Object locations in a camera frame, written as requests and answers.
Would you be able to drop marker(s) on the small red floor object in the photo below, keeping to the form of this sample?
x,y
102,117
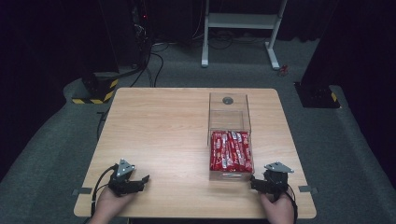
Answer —
x,y
282,70

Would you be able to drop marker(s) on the clear acrylic box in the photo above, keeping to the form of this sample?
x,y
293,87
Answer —
x,y
229,115

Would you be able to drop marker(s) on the black yellow striped stand base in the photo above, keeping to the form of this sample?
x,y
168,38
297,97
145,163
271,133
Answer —
x,y
99,90

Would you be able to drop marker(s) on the dark equipment rack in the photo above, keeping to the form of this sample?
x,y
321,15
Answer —
x,y
140,28

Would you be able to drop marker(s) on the person's right hand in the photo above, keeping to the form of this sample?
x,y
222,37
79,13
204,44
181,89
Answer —
x,y
279,209

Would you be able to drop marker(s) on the grey tape strip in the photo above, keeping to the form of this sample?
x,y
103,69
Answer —
x,y
82,191
308,189

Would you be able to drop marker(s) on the grey round table grommet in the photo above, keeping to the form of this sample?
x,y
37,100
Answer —
x,y
227,100

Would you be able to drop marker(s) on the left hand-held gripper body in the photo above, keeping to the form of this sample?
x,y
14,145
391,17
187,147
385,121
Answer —
x,y
122,182

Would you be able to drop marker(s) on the stack of red snack packets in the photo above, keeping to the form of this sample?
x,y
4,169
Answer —
x,y
231,151

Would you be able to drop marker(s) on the white metal stand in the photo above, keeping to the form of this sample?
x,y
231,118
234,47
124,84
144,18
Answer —
x,y
239,21

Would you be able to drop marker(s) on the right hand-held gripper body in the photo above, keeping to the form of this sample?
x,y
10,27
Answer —
x,y
275,180

